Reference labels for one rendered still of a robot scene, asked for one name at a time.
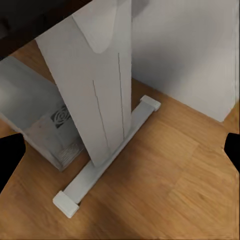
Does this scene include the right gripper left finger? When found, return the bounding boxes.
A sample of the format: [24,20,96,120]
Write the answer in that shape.
[0,133,26,193]

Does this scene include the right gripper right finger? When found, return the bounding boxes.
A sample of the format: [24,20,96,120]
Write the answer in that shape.
[224,132,240,173]

